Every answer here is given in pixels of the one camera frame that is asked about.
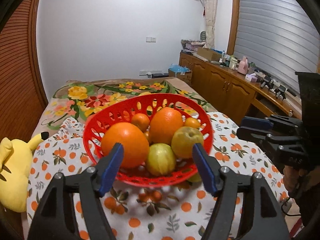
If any small kumquat orange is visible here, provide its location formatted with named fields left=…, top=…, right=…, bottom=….
left=184, top=117, right=201, bottom=129

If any yellow-green pear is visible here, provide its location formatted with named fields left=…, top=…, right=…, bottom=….
left=171, top=126, right=204, bottom=159

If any large orange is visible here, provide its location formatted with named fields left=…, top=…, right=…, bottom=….
left=101, top=122, right=149, bottom=168
left=149, top=107, right=184, bottom=145

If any green apple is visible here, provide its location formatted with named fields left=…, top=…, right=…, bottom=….
left=145, top=143, right=176, bottom=177

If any mandarin front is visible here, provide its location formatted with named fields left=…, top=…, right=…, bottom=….
left=131, top=113, right=150, bottom=132

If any right hand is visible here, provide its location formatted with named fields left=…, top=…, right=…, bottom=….
left=283, top=166, right=312, bottom=198

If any wooden sideboard cabinet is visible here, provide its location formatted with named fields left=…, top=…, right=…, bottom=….
left=179, top=52, right=302, bottom=124

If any pink bottle on cabinet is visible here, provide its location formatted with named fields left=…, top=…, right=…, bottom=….
left=238, top=56, right=249, bottom=75

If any grey window blind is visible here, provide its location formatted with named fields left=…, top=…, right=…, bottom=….
left=233, top=0, right=319, bottom=92

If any yellow plush toy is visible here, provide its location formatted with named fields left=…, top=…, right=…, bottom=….
left=0, top=132, right=49, bottom=213

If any green pear near basket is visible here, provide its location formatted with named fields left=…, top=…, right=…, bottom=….
left=187, top=173, right=202, bottom=183

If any orange-print tablecloth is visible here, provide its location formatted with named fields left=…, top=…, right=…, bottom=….
left=27, top=112, right=288, bottom=239

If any cardboard box on cabinet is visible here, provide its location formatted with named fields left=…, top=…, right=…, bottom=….
left=197, top=48, right=222, bottom=61

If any blue bag in box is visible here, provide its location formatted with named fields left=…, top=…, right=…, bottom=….
left=168, top=64, right=193, bottom=85

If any floral bed blanket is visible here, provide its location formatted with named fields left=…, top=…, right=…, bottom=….
left=33, top=77, right=216, bottom=135

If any wooden louvred wardrobe door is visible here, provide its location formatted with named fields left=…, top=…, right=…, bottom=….
left=1, top=0, right=48, bottom=141

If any red perforated plastic basket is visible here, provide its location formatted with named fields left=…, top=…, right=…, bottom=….
left=82, top=93, right=213, bottom=187

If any beige curtain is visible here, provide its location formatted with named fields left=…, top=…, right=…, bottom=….
left=204, top=0, right=217, bottom=48

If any white wall switch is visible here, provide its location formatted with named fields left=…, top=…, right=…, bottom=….
left=146, top=37, right=156, bottom=43

